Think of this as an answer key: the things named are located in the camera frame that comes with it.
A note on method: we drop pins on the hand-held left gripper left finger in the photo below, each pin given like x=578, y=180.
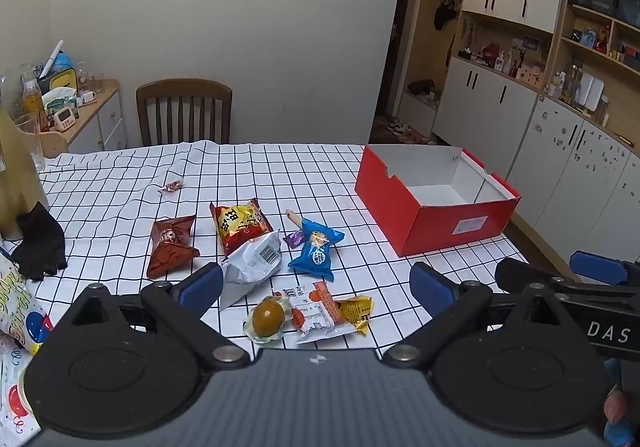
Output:
x=200, y=284

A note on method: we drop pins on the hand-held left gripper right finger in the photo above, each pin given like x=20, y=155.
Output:
x=430, y=284

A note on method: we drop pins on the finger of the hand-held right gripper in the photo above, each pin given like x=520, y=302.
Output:
x=597, y=267
x=515, y=274

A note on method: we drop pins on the silver snack bag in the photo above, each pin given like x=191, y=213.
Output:
x=250, y=267

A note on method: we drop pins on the red cardboard box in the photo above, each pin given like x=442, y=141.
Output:
x=450, y=227

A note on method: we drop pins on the white orange snack packet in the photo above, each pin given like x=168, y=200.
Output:
x=312, y=314

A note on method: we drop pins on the blue snack packet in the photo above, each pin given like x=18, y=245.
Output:
x=315, y=252

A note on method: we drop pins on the person's right hand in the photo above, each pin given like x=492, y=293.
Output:
x=617, y=404

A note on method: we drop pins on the brown snack packet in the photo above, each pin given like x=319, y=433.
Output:
x=170, y=247

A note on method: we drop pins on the red yellow snack packet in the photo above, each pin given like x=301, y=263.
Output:
x=240, y=224

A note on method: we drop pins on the braised egg packet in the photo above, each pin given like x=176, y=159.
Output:
x=267, y=317

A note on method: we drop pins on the small candy wrapper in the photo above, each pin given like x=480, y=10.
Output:
x=172, y=186

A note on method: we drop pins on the purple candy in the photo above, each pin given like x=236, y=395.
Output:
x=295, y=238

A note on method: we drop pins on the beige sausage stick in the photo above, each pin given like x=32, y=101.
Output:
x=292, y=218

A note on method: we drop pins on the checkered tablecloth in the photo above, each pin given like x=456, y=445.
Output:
x=125, y=177

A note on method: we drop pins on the row of shoes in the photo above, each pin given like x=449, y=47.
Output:
x=400, y=128

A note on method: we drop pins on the black glove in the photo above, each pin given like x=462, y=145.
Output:
x=42, y=242

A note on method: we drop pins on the white canister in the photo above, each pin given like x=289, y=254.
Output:
x=592, y=92

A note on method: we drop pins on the balloon print bag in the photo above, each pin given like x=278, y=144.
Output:
x=15, y=307

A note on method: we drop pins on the white drawer sideboard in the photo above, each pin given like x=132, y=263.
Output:
x=107, y=122

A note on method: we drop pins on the wooden chair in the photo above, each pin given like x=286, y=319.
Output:
x=182, y=89

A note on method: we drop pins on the brown shoes on bench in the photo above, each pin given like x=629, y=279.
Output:
x=420, y=87

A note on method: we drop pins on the beige paper bag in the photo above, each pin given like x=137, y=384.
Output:
x=17, y=177

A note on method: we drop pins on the white timer clock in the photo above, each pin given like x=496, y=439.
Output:
x=65, y=119

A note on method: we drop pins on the clear glass cup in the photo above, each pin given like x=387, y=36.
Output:
x=29, y=142

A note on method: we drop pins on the red toy figure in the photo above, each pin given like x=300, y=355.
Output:
x=490, y=52

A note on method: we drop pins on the tissue pack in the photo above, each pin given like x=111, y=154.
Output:
x=60, y=99

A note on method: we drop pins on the orange liquid bottle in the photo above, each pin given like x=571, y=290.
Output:
x=34, y=104

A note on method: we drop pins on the yellow black box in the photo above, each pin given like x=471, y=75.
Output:
x=62, y=79

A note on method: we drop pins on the black hanging bag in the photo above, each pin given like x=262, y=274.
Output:
x=444, y=17

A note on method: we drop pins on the dark wooden door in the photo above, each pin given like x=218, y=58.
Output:
x=400, y=2

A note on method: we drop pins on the tall cabinet wall unit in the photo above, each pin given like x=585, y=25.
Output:
x=490, y=112

